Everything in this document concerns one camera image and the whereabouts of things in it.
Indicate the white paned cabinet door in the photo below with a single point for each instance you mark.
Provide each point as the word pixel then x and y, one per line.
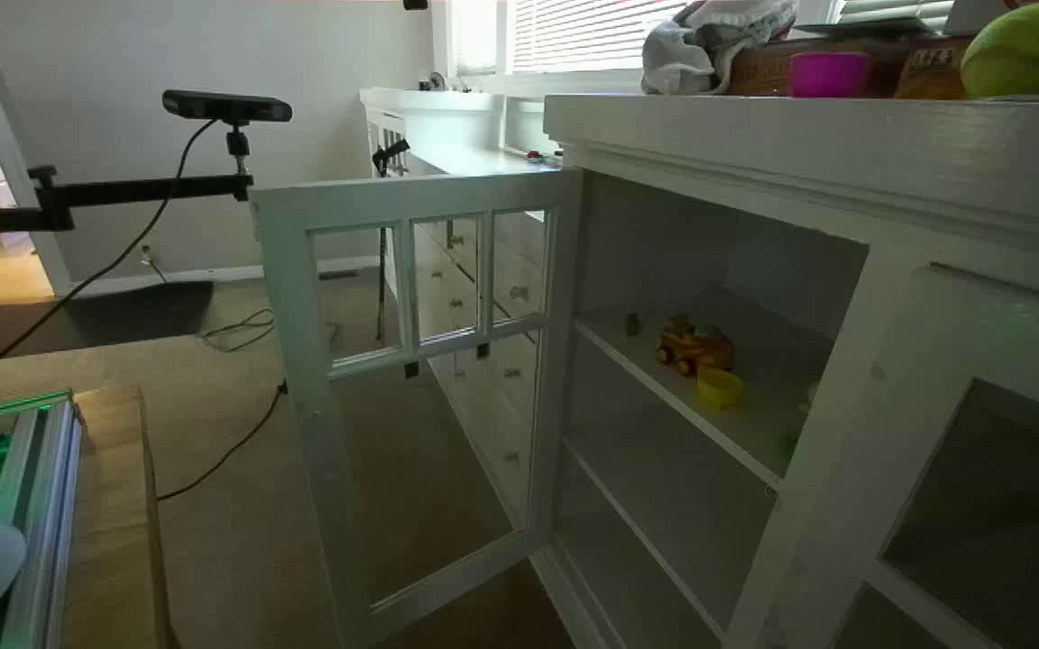
pixel 830 479
pixel 288 362

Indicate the white wooden cabinet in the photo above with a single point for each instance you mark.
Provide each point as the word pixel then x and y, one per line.
pixel 784 144

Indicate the pink plastic bowl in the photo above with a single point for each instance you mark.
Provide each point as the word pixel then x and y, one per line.
pixel 830 73

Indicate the orange toy truck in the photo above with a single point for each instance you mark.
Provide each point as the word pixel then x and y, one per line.
pixel 694 347

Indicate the white drawer unit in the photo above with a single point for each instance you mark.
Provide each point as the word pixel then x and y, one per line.
pixel 450 121

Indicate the white window blinds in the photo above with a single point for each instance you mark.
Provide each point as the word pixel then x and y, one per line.
pixel 594 29

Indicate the gray crumpled towel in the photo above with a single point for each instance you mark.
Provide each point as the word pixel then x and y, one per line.
pixel 694 47

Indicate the brown wicker basket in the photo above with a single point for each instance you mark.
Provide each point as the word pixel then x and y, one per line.
pixel 755 73

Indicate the black floor mat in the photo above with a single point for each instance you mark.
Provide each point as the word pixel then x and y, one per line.
pixel 143 300

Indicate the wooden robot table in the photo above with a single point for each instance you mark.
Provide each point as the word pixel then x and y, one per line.
pixel 110 529

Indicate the green tennis ball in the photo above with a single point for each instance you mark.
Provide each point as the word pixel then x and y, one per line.
pixel 1027 53

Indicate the black stereo camera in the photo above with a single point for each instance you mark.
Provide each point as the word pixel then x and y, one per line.
pixel 227 107

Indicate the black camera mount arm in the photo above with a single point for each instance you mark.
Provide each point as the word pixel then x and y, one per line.
pixel 123 190

